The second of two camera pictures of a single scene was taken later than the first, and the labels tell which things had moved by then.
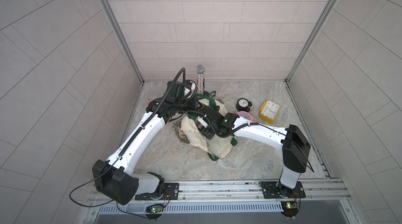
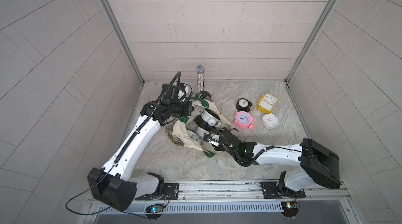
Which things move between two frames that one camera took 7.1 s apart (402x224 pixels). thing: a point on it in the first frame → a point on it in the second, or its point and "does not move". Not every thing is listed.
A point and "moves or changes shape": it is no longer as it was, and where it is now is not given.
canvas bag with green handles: (216, 148) moves or changes shape
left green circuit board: (154, 208) does not move
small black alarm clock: (243, 104) does not move
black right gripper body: (212, 126) → (223, 145)
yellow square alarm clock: (269, 111) → (266, 103)
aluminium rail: (328, 191) does not move
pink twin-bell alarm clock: (246, 115) does not move
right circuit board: (290, 208) does not move
